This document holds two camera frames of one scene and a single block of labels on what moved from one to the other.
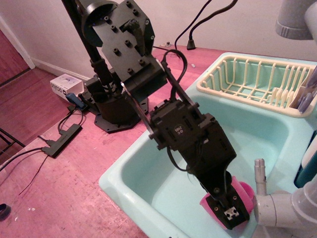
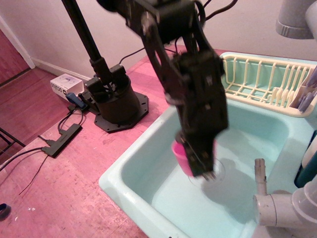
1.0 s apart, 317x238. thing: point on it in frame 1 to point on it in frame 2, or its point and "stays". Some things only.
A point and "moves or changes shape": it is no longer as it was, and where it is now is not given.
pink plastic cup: x=243 y=189 moves or changes shape
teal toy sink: x=146 y=182 stays
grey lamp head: x=290 y=23 stays
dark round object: x=5 y=210 stays
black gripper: x=196 y=139 to x=200 y=96
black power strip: x=55 y=147 stays
